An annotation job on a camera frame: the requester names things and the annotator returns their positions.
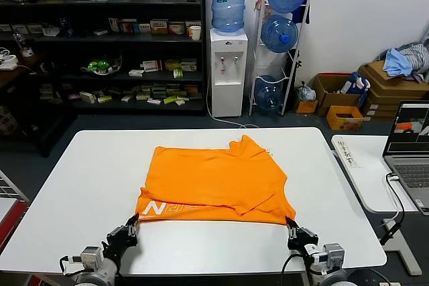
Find cream white box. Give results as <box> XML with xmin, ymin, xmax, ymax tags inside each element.
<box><xmin>79</xmin><ymin>90</ymin><xmax>97</xmax><ymax>104</ymax></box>

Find pink rag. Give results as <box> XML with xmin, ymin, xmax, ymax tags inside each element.
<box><xmin>254</xmin><ymin>0</ymin><xmax>269</xmax><ymax>21</ymax></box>

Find grey plastic bag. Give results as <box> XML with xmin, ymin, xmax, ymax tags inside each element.
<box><xmin>296</xmin><ymin>81</ymin><xmax>317</xmax><ymax>102</ymax></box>

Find black shelving unit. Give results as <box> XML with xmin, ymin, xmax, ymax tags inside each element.
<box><xmin>0</xmin><ymin>0</ymin><xmax>206</xmax><ymax>117</ymax></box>

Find blue white bag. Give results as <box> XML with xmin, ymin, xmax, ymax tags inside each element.
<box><xmin>340</xmin><ymin>71</ymin><xmax>372</xmax><ymax>106</ymax></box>

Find white side table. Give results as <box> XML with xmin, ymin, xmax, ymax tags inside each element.
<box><xmin>330</xmin><ymin>134</ymin><xmax>423</xmax><ymax>275</ymax></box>

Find light blue garment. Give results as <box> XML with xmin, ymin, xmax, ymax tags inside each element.
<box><xmin>383</xmin><ymin>48</ymin><xmax>413</xmax><ymax>78</ymax></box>

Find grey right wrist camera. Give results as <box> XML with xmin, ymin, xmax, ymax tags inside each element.
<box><xmin>321</xmin><ymin>242</ymin><xmax>345</xmax><ymax>269</ymax></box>

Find open brown cardboard box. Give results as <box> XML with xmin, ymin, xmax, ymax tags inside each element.
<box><xmin>311</xmin><ymin>72</ymin><xmax>363</xmax><ymax>117</ymax></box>

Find white dispenser power cable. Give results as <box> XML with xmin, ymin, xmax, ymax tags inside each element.
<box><xmin>206</xmin><ymin>81</ymin><xmax>261</xmax><ymax>129</ymax></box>

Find paper strip with writing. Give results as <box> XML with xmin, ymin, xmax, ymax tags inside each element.
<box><xmin>334</xmin><ymin>135</ymin><xmax>359</xmax><ymax>169</ymax></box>

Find grey striped garment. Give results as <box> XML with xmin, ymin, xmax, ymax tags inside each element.
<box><xmin>398</xmin><ymin>42</ymin><xmax>429</xmax><ymax>83</ymax></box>

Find blue plastic bottle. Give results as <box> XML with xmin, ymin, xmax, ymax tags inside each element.
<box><xmin>60</xmin><ymin>17</ymin><xmax>74</xmax><ymax>38</ymax></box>

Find orange t-shirt white print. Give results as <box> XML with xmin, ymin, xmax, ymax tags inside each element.
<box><xmin>135</xmin><ymin>134</ymin><xmax>297</xmax><ymax>226</ymax></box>

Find stacked brown cardboard boxes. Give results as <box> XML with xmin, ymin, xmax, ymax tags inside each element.
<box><xmin>357</xmin><ymin>61</ymin><xmax>429</xmax><ymax>123</ymax></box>

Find cream yellow box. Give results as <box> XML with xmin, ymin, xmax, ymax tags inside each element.
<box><xmin>149</xmin><ymin>19</ymin><xmax>169</xmax><ymax>35</ymax></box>

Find black low shelf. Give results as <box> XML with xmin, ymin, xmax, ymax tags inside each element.
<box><xmin>0</xmin><ymin>50</ymin><xmax>78</xmax><ymax>158</ymax></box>

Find red white medicine box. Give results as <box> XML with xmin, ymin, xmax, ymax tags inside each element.
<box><xmin>142</xmin><ymin>60</ymin><xmax>164</xmax><ymax>72</ymax></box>

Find blue water jug with label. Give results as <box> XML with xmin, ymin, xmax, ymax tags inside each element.
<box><xmin>210</xmin><ymin>0</ymin><xmax>248</xmax><ymax>35</ymax></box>

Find clear plastic bottle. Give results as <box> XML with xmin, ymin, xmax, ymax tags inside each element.
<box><xmin>12</xmin><ymin>28</ymin><xmax>27</xmax><ymax>53</ymax></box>

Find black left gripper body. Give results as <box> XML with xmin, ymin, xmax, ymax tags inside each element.
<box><xmin>102</xmin><ymin>228</ymin><xmax>138</xmax><ymax>262</ymax></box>

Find white water dispenser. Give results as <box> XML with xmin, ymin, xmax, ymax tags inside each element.
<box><xmin>209</xmin><ymin>27</ymin><xmax>249</xmax><ymax>119</ymax></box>

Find small yellow cardboard box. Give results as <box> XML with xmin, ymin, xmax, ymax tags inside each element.
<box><xmin>294</xmin><ymin>99</ymin><xmax>318</xmax><ymax>114</ymax></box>

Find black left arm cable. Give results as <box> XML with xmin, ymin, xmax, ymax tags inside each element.
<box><xmin>59</xmin><ymin>255</ymin><xmax>84</xmax><ymax>276</ymax></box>

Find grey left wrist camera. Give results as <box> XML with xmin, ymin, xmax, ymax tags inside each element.
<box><xmin>80</xmin><ymin>246</ymin><xmax>103</xmax><ymax>269</ymax></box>

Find white device with cable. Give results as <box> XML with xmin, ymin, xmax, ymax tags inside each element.
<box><xmin>0</xmin><ymin>48</ymin><xmax>19</xmax><ymax>72</ymax></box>

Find bowl with green items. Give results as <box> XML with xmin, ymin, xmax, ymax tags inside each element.
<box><xmin>80</xmin><ymin>54</ymin><xmax>123</xmax><ymax>76</ymax></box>

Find white metal jug rack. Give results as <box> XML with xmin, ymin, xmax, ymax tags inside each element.
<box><xmin>248</xmin><ymin>0</ymin><xmax>312</xmax><ymax>117</ymax></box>

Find black tripod stand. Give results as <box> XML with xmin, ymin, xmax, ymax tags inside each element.
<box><xmin>288</xmin><ymin>48</ymin><xmax>302</xmax><ymax>90</ymax></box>

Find black laptop cable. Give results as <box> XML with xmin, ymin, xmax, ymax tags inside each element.
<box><xmin>379</xmin><ymin>171</ymin><xmax>407</xmax><ymax>246</ymax></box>

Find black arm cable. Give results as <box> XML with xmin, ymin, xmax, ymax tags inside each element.
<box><xmin>59</xmin><ymin>255</ymin><xmax>84</xmax><ymax>276</ymax></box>
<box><xmin>280</xmin><ymin>253</ymin><xmax>312</xmax><ymax>286</ymax></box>

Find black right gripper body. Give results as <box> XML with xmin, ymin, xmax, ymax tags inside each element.
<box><xmin>287</xmin><ymin>231</ymin><xmax>318</xmax><ymax>255</ymax></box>

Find orange cardboard box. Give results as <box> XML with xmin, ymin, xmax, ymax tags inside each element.
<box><xmin>326</xmin><ymin>104</ymin><xmax>365</xmax><ymax>131</ymax></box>

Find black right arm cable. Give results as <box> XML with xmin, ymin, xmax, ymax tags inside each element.
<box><xmin>280</xmin><ymin>253</ymin><xmax>312</xmax><ymax>286</ymax></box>

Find red white cart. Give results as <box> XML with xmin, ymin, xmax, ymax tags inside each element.
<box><xmin>0</xmin><ymin>169</ymin><xmax>30</xmax><ymax>250</ymax></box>

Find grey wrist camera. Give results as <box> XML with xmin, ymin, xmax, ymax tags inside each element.
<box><xmin>80</xmin><ymin>246</ymin><xmax>103</xmax><ymax>269</ymax></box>
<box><xmin>321</xmin><ymin>242</ymin><xmax>345</xmax><ymax>269</ymax></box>

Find grey laptop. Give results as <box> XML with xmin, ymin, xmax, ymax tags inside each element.
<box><xmin>382</xmin><ymin>100</ymin><xmax>429</xmax><ymax>216</ymax></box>

